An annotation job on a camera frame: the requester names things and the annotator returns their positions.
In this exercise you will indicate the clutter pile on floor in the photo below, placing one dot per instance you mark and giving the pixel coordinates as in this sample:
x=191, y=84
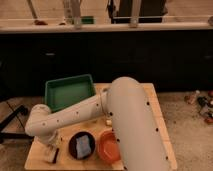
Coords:
x=206, y=105

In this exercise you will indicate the black stand base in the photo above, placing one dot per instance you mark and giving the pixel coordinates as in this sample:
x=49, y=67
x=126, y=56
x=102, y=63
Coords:
x=4, y=135

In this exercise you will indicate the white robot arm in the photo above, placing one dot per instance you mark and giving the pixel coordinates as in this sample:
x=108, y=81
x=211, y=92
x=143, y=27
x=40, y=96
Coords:
x=133, y=122

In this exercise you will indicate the green box on counter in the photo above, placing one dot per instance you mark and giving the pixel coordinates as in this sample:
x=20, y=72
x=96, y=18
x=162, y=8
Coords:
x=87, y=20

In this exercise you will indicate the orange bowl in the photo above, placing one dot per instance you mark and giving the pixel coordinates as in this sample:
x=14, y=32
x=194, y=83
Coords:
x=107, y=147

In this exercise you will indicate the blue sponge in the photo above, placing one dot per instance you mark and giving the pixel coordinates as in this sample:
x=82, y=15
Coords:
x=83, y=146

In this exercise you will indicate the green plastic tray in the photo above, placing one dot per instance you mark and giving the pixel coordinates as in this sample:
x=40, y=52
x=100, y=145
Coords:
x=64, y=92

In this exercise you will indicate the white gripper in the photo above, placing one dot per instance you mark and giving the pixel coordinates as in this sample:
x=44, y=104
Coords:
x=51, y=142

